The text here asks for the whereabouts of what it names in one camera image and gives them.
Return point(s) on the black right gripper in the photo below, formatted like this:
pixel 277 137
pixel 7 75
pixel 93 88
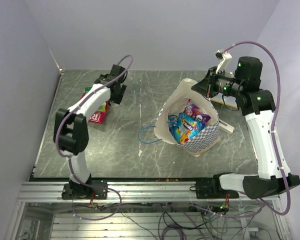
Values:
pixel 206 85

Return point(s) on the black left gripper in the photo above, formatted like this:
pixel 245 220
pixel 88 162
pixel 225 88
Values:
pixel 117 99

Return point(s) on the red REAL chips bag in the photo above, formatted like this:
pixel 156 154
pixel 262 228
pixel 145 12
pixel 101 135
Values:
pixel 99 116

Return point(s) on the blue candy snack bag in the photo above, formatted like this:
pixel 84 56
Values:
pixel 183 127

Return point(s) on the blue checkered paper bag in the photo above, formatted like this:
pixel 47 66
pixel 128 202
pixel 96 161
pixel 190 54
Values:
pixel 174 105

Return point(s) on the green chips snack bag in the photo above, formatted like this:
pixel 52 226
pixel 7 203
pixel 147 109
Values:
pixel 103 94

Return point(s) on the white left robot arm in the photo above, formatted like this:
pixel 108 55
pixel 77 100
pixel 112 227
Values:
pixel 71 125

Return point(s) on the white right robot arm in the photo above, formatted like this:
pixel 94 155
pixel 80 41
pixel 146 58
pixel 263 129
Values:
pixel 258 109

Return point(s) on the purple candy snack bag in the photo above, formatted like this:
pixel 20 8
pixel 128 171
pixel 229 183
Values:
pixel 195 112

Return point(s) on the white small box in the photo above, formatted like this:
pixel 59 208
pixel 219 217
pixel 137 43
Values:
pixel 229 129

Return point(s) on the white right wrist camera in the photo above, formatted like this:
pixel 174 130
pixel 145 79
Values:
pixel 224 58

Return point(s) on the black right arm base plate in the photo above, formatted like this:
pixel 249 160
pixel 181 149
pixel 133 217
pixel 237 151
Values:
pixel 210 188

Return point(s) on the aluminium frame rail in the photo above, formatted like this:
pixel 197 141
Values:
pixel 131 192

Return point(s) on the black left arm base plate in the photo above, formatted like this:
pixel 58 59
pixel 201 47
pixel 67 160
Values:
pixel 76 191

